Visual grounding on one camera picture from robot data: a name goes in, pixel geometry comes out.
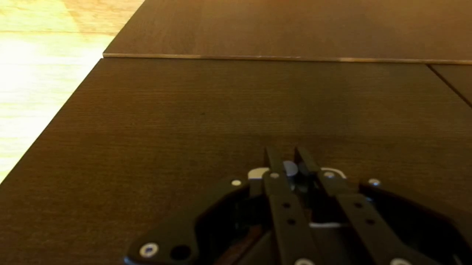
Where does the wide dark wooden drawer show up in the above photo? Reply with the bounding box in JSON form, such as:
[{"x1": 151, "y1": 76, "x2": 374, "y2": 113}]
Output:
[{"x1": 0, "y1": 58, "x2": 472, "y2": 265}]

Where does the small silver drawer knob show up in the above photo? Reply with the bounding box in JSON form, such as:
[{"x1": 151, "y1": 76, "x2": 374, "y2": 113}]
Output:
[{"x1": 282, "y1": 161, "x2": 301, "y2": 194}]

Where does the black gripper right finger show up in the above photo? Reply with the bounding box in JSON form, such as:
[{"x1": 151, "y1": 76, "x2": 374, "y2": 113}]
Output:
[{"x1": 294, "y1": 145, "x2": 425, "y2": 265}]

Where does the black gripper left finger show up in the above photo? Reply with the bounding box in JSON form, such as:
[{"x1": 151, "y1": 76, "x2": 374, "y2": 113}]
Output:
[{"x1": 265, "y1": 146, "x2": 322, "y2": 265}]

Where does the wide dark cabinet door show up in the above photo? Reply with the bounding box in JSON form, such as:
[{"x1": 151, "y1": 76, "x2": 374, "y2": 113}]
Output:
[{"x1": 102, "y1": 0, "x2": 472, "y2": 65}]

